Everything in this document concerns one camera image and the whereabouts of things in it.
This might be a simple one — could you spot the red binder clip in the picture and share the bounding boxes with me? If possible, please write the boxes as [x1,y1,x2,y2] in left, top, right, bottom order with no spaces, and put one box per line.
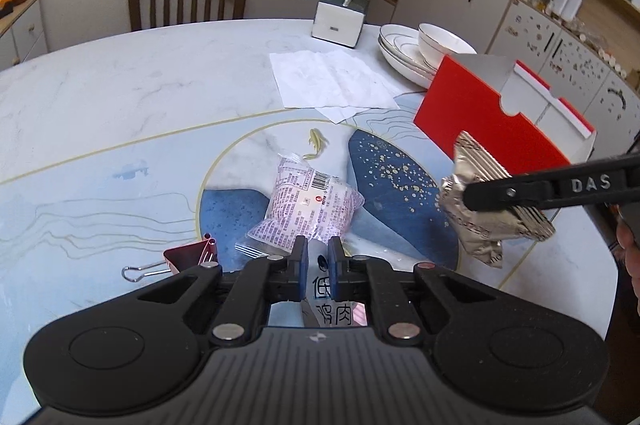
[121,233,219,282]

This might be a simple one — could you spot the white paper tissue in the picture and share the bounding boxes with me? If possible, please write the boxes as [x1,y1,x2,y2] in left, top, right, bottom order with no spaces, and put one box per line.
[270,50,400,110]
[314,97,401,124]

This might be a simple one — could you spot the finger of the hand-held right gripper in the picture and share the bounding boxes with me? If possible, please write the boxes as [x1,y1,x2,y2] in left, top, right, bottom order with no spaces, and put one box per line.
[462,171,557,212]

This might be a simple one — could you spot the white bowl gold rim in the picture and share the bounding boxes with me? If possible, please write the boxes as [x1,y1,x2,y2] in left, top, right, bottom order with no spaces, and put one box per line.
[417,23,478,70]

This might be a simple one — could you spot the pink printed snack packet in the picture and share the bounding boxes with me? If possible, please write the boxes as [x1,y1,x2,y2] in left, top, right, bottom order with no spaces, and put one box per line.
[235,155,364,258]

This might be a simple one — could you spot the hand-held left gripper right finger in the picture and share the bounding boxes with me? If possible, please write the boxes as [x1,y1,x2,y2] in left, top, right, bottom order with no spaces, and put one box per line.
[327,236,494,348]

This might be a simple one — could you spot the green white tissue box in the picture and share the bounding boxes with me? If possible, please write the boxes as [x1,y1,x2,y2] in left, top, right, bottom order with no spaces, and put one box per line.
[311,0,372,50]

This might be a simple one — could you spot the red cardboard box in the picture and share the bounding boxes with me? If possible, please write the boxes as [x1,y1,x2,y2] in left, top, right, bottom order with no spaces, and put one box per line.
[413,55,597,178]

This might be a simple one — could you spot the white wooden sideboard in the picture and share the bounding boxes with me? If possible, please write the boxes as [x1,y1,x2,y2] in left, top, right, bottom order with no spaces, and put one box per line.
[0,0,51,70]

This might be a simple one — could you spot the person's right hand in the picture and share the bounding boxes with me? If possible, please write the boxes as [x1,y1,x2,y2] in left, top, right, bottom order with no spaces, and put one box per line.
[616,225,640,313]

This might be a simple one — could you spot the white packet black characters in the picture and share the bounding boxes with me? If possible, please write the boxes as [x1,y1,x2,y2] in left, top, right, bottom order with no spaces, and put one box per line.
[299,240,371,330]

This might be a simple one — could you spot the white patterned cabinet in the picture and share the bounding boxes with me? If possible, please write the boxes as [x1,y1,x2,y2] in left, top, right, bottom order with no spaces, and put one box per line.
[487,0,640,156]

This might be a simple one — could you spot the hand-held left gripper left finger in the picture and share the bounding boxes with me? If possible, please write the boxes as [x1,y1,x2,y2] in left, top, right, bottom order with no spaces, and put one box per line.
[136,236,310,348]

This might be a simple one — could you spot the silver foil packet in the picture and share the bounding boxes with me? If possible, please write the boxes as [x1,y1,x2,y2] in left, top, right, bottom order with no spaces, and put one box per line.
[437,131,557,268]

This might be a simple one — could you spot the white plate gold rim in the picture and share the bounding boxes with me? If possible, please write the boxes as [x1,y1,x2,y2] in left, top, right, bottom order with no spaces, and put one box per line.
[378,24,436,73]
[377,39,437,90]

